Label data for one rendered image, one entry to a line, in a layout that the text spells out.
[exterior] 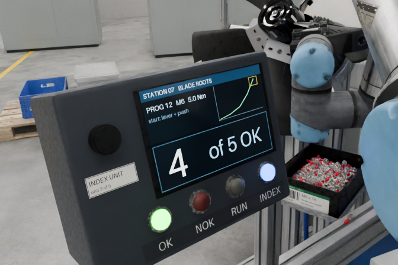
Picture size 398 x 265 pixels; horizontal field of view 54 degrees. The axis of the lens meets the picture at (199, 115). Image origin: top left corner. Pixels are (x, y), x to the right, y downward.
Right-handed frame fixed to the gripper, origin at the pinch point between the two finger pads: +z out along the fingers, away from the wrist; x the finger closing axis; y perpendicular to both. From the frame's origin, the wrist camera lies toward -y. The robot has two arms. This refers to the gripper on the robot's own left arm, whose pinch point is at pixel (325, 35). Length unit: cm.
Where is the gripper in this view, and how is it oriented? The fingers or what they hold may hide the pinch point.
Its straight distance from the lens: 106.6
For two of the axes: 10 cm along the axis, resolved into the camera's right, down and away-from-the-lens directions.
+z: 3.0, -3.4, 8.9
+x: 1.4, 9.4, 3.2
